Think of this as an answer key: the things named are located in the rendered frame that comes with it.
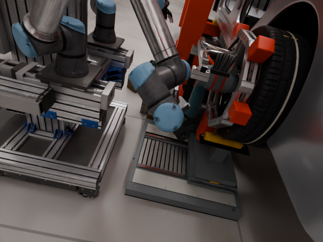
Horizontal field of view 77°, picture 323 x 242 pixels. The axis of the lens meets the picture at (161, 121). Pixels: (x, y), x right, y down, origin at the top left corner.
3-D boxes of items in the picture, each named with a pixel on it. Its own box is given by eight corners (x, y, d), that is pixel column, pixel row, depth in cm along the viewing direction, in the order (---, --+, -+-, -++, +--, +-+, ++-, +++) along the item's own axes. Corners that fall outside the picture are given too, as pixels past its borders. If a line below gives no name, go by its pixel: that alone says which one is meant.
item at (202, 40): (233, 59, 113) (242, 40, 107) (200, 50, 112) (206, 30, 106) (229, 49, 127) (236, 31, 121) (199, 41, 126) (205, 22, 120)
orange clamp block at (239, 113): (241, 114, 101) (245, 126, 94) (226, 111, 101) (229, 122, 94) (248, 103, 97) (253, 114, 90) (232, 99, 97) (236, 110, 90)
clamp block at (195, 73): (207, 82, 101) (211, 73, 98) (190, 78, 101) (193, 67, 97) (206, 78, 105) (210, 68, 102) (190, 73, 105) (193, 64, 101)
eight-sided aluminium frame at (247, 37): (220, 147, 116) (274, 55, 82) (208, 144, 115) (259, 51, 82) (212, 97, 159) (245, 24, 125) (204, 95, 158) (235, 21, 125)
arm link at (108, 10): (97, 25, 123) (98, 0, 114) (93, 18, 131) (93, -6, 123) (117, 27, 128) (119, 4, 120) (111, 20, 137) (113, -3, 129)
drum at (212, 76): (230, 99, 119) (242, 78, 111) (195, 90, 118) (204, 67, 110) (227, 88, 130) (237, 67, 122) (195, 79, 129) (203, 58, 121)
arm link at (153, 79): (146, 69, 63) (166, 99, 64) (120, 79, 55) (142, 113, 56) (162, 54, 58) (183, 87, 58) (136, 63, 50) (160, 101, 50)
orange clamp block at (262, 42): (262, 64, 94) (274, 52, 85) (245, 59, 93) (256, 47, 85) (263, 51, 96) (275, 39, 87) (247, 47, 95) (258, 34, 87)
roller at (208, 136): (243, 151, 132) (247, 145, 129) (200, 140, 131) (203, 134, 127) (242, 145, 137) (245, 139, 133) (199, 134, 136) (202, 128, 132)
